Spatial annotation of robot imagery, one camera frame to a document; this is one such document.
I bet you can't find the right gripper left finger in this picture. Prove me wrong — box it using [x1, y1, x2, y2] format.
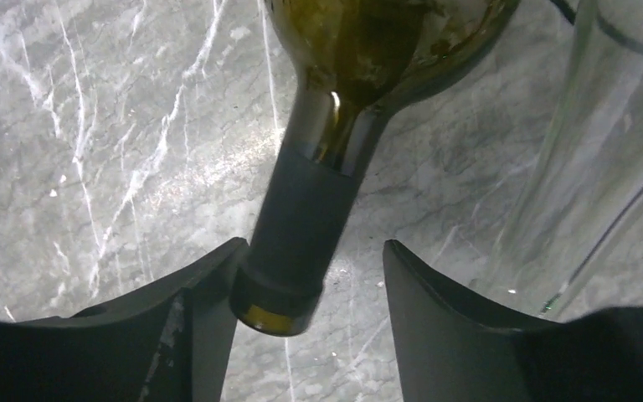
[0, 238, 247, 401]

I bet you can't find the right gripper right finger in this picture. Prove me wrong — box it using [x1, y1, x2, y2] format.
[383, 240, 643, 402]

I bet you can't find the clear glass bottle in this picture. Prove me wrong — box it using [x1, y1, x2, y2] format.
[471, 1, 643, 320]

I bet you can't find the dark wine bottle black neck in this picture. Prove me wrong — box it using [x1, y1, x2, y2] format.
[230, 0, 517, 337]

